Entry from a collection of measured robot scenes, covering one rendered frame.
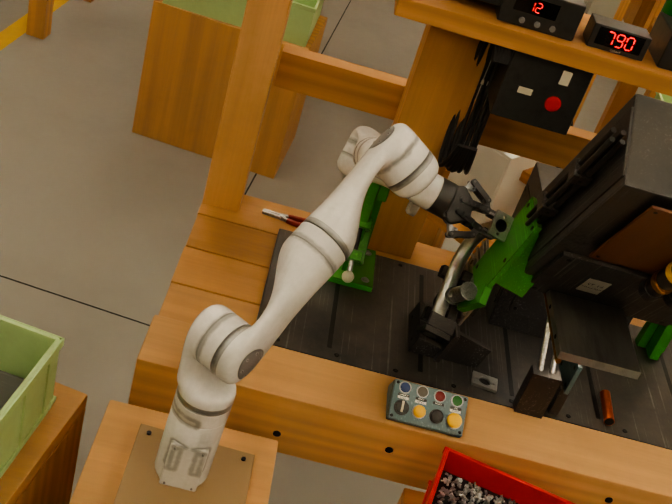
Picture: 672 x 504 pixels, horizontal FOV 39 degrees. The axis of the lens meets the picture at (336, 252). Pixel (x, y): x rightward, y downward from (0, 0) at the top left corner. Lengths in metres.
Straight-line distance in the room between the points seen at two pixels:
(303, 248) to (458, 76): 0.77
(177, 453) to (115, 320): 1.74
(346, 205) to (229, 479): 0.51
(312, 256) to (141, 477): 0.47
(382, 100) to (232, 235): 0.47
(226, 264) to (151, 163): 2.03
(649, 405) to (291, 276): 1.03
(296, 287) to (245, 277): 0.67
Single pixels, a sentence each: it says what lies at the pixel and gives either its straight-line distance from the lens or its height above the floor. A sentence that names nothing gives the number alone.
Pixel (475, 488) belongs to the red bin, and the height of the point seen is 0.88.
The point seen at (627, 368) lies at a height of 1.13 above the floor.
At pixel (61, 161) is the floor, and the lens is 4.05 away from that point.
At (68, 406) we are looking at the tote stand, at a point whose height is 0.79.
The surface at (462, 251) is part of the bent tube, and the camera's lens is 2.05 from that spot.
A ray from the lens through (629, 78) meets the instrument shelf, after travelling 2.03.
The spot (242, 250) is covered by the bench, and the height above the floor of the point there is 0.88.
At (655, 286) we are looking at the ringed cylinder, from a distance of 1.78.
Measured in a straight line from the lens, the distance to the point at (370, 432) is 1.87.
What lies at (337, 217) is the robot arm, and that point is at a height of 1.36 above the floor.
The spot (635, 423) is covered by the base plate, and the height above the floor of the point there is 0.90.
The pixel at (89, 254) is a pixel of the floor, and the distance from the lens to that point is 3.55.
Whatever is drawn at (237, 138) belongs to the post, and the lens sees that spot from 2.22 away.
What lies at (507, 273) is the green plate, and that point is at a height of 1.14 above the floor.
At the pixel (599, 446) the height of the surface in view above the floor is 0.90.
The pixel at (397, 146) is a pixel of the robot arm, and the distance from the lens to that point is 1.54.
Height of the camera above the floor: 2.14
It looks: 33 degrees down
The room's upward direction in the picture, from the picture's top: 18 degrees clockwise
